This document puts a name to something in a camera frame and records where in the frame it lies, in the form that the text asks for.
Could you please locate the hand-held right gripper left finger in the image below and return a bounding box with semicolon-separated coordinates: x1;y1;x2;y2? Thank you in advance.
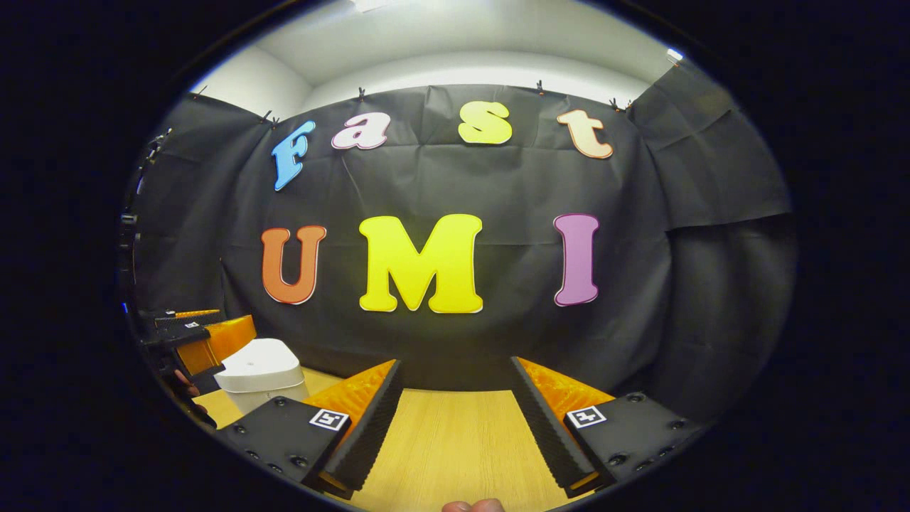
212;359;405;501

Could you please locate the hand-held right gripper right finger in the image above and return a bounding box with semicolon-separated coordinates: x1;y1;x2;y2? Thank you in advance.
508;357;705;500

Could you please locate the white desktop garbage bin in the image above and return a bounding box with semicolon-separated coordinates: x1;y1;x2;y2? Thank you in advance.
213;338;311;417

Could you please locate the wooden desktop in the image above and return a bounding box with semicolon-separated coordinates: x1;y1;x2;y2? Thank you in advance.
192;366;591;512

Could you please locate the black backdrop cloth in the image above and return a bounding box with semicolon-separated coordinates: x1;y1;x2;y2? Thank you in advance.
121;63;797;427

